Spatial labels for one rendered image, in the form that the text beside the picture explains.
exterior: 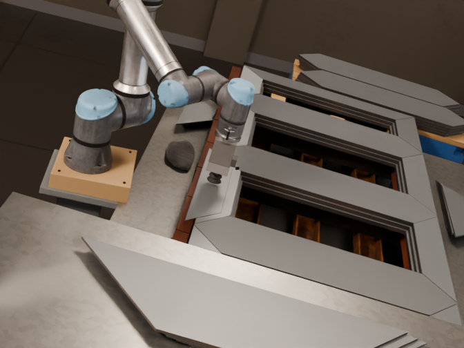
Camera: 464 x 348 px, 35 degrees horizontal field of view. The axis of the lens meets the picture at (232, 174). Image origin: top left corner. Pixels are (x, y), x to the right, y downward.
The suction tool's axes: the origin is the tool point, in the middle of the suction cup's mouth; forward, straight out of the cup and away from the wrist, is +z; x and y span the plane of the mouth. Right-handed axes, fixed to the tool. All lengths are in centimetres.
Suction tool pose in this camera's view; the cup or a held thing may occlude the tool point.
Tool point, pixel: (214, 179)
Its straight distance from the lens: 213.7
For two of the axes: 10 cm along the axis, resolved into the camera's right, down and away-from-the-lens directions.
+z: -2.6, 8.3, 4.9
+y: 1.1, -4.8, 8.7
